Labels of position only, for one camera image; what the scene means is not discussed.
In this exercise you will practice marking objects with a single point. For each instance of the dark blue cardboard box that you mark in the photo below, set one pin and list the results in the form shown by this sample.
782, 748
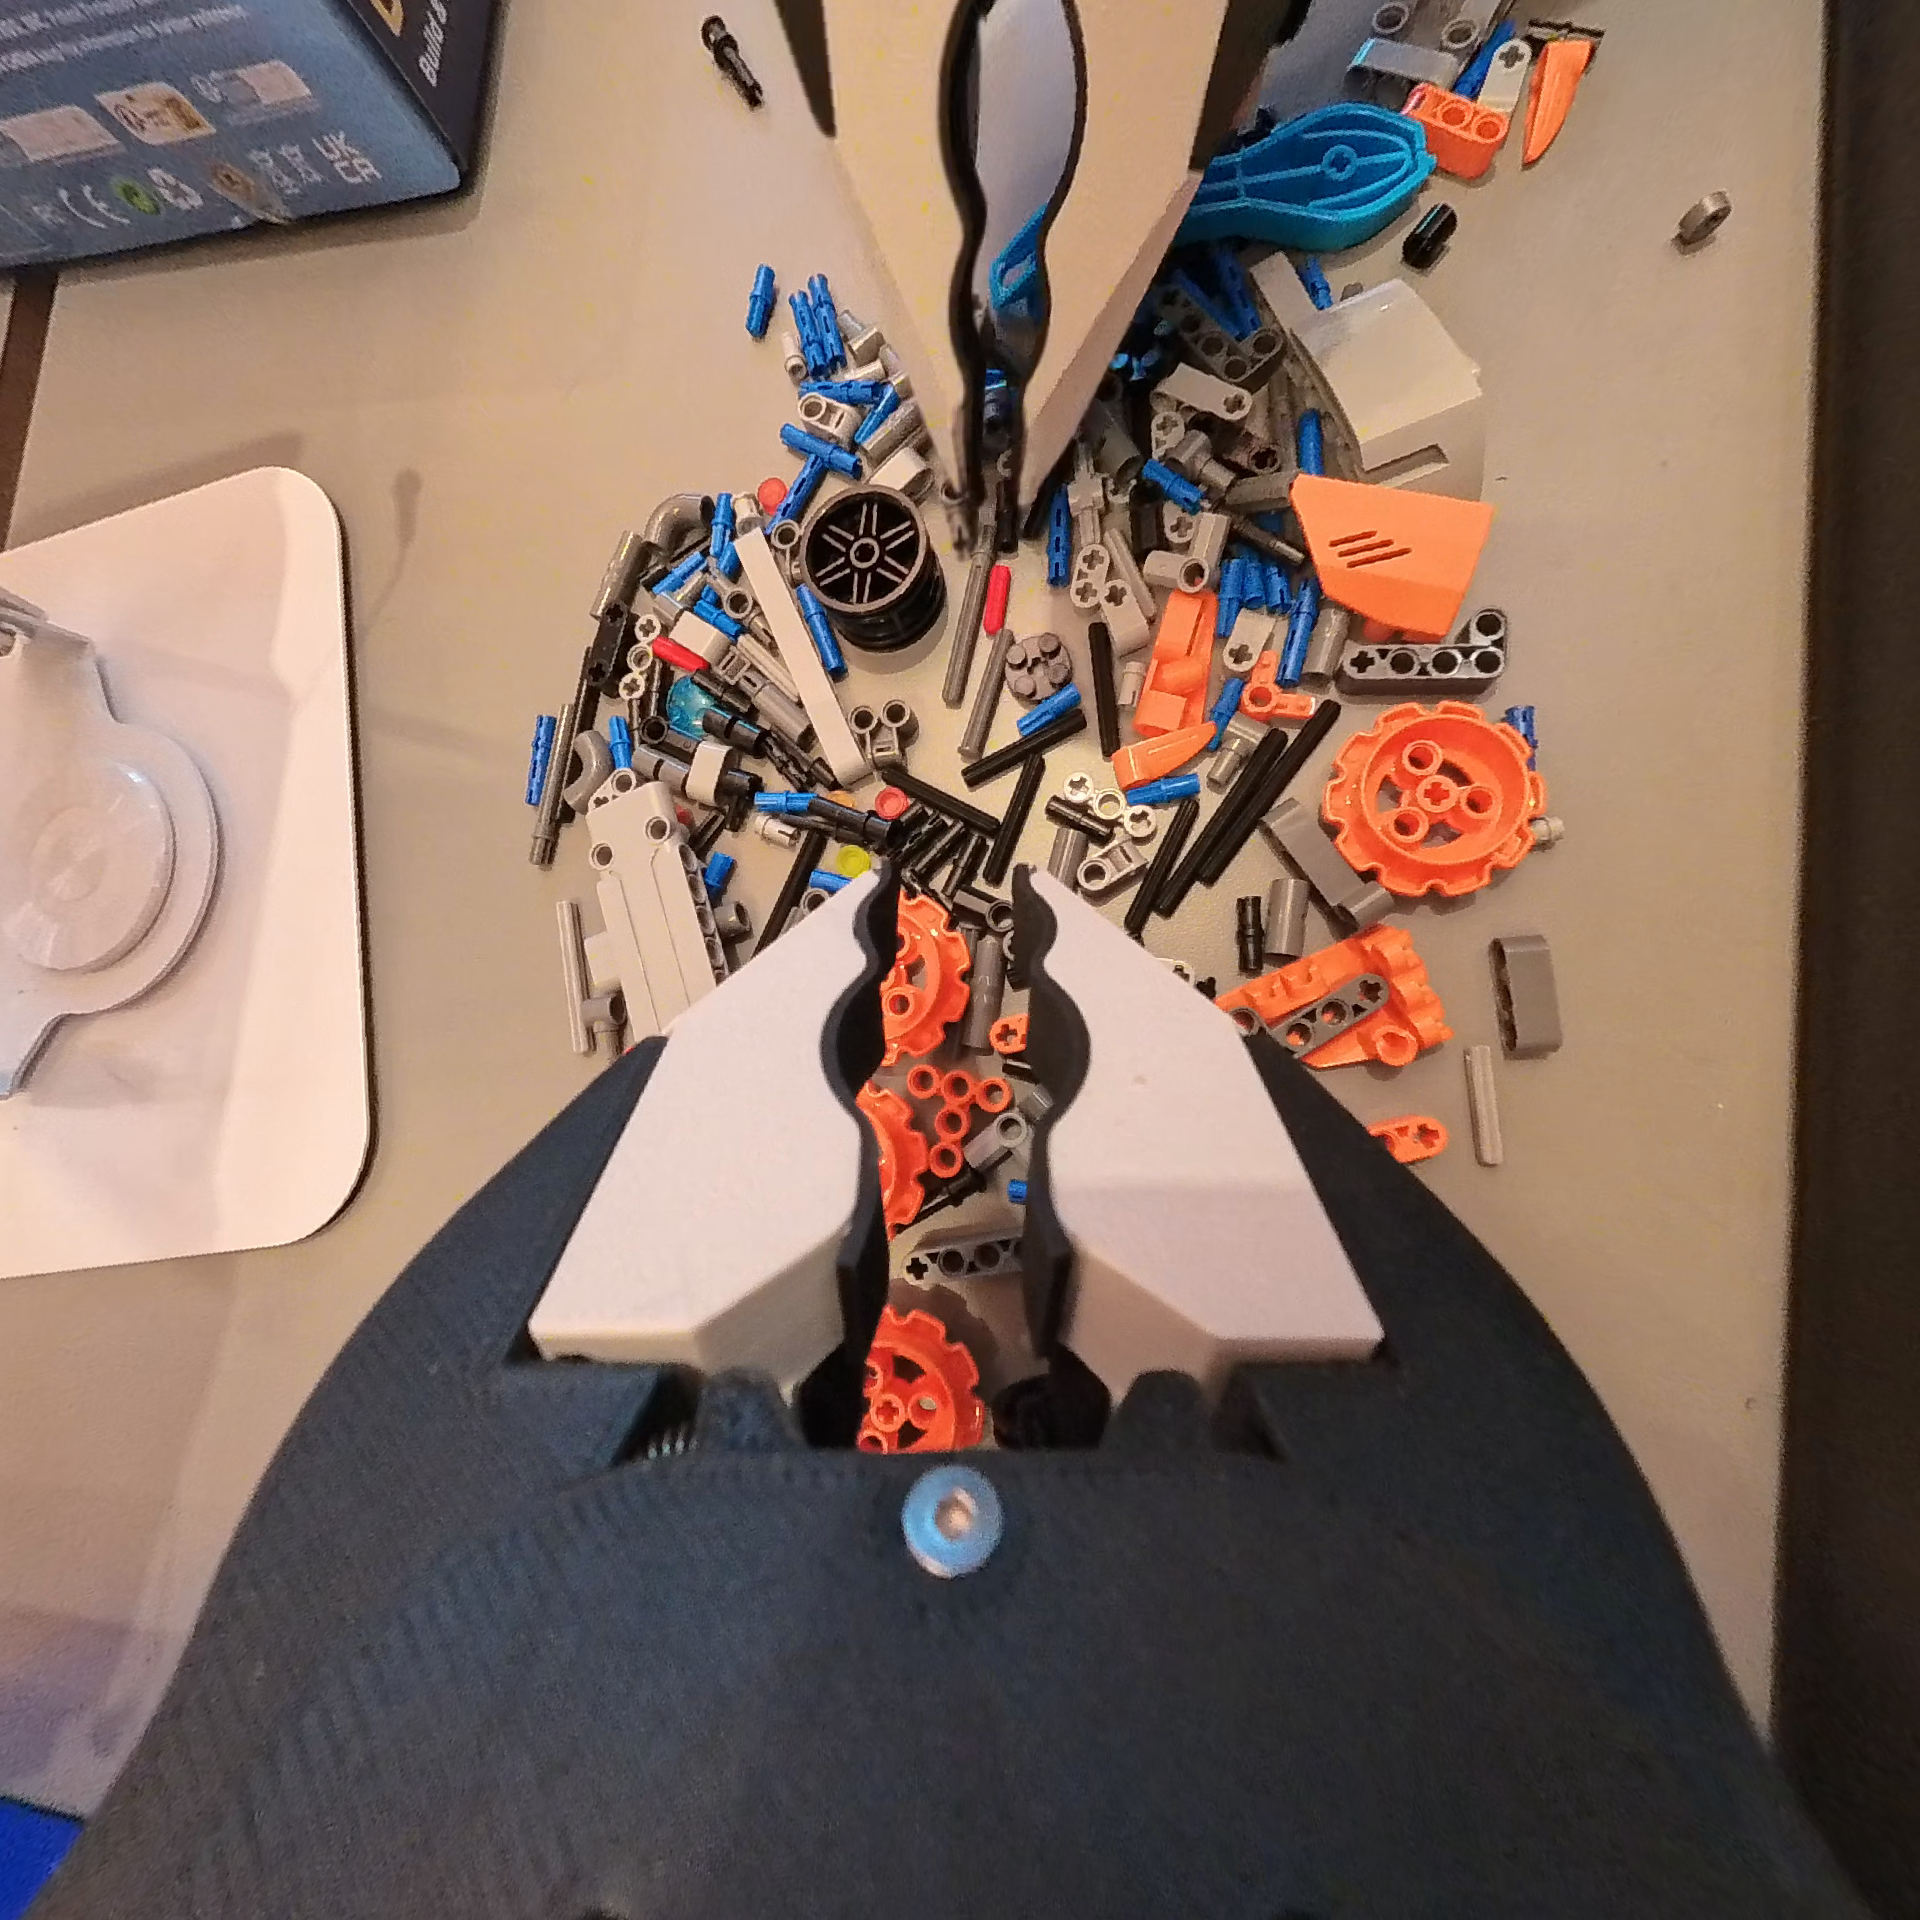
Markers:
150, 89

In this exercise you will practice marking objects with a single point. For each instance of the small orange curved piece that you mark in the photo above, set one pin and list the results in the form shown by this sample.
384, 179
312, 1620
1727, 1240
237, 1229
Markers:
1554, 98

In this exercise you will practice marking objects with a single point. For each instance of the pile of plastic building pieces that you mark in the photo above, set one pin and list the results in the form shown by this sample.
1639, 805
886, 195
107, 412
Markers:
1179, 675

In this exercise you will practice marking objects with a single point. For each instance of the orange curved panel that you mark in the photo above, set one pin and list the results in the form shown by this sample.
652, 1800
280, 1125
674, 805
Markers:
1424, 579

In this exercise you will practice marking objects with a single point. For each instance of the grey curved panel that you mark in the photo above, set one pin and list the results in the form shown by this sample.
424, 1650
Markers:
1411, 389

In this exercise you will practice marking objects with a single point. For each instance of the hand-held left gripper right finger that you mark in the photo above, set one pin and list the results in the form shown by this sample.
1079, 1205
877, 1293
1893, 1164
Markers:
1214, 1200

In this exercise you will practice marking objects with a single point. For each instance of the black connector pin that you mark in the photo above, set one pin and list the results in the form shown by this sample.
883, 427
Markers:
735, 59

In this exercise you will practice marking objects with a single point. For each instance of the teal brick separator tool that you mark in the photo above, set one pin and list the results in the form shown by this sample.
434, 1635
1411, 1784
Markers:
1320, 181

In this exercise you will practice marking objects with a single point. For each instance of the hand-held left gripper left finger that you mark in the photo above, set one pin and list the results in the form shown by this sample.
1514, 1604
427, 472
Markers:
692, 1200

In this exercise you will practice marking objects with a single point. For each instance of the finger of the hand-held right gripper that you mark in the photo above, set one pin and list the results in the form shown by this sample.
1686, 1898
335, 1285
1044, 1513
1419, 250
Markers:
893, 148
1141, 148

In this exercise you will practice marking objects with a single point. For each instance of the black spoked wheel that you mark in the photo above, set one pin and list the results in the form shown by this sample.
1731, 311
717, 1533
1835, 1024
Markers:
862, 552

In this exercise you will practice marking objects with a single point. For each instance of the white book stand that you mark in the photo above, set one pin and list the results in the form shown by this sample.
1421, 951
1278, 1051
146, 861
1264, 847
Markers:
270, 900

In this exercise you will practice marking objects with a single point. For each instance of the orange gear wheel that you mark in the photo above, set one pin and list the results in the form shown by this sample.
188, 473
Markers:
1358, 856
922, 1349
939, 960
893, 1154

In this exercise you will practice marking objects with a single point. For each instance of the grey rectangular block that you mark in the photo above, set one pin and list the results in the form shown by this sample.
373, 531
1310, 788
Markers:
1551, 997

